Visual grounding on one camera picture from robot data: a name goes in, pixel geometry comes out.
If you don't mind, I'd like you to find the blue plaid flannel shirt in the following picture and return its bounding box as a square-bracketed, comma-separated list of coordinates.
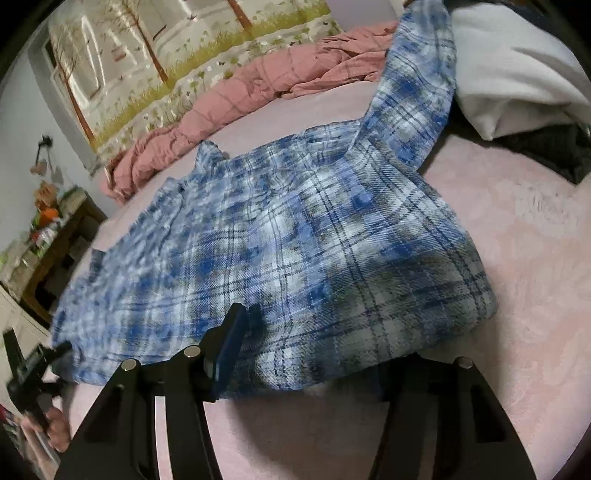
[51, 1, 497, 395]

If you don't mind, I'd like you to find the left hand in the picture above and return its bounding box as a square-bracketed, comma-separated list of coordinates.
[20, 407, 71, 455]

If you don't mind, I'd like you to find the dark wooden side table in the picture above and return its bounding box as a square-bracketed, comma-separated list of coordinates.
[18, 190, 107, 327]

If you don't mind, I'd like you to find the orange stuffed toy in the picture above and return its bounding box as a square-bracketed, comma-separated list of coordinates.
[33, 181, 60, 229]

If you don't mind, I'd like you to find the pink bed sheet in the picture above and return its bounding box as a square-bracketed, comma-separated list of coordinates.
[52, 83, 590, 479]

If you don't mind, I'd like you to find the black garment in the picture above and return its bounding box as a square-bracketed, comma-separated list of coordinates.
[419, 100, 590, 185]

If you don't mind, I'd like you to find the tree print curtain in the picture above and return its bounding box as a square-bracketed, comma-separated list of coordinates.
[48, 0, 341, 163]

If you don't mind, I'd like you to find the white and navy garment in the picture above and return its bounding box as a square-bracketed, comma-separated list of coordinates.
[451, 2, 590, 141]

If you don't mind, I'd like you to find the pink quilted comforter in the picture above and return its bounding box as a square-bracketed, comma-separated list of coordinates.
[101, 20, 399, 205]

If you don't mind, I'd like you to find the wall hook with hanging item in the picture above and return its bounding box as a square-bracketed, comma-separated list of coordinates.
[29, 135, 54, 177]

